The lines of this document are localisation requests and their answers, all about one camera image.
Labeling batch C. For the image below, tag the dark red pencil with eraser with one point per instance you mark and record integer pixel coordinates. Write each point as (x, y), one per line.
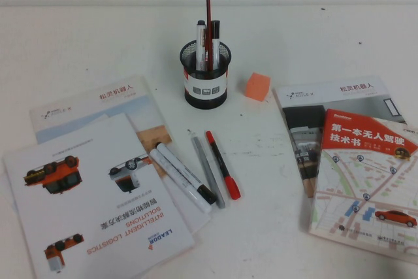
(208, 14)

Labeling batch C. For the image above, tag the black mesh pen holder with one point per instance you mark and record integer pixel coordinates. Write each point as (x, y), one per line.
(196, 96)

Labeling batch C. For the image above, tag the grey pen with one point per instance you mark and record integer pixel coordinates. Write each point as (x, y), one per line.
(209, 174)

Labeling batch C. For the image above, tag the red pen with label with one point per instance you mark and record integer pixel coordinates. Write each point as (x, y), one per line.
(206, 58)

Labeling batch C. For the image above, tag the red and black pen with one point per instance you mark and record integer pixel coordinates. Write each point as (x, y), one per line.
(232, 187)

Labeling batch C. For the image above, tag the white marker with black cap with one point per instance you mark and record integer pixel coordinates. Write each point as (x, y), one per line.
(215, 48)
(183, 169)

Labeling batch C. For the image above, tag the orange foam cube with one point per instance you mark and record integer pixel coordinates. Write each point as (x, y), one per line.
(256, 88)

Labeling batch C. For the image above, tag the white marker with grey cap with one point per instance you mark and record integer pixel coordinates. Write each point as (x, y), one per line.
(200, 40)

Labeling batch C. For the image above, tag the AgileX brochure with grey photo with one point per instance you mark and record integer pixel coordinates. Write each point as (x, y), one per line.
(310, 96)

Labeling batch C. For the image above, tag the AgileX brochure with wood photo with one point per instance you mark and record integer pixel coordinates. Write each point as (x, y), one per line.
(81, 109)

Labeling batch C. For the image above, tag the white Leador logistics brochure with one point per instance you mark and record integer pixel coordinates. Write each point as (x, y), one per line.
(91, 200)

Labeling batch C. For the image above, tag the red book with map cover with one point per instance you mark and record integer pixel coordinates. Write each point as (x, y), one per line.
(359, 177)

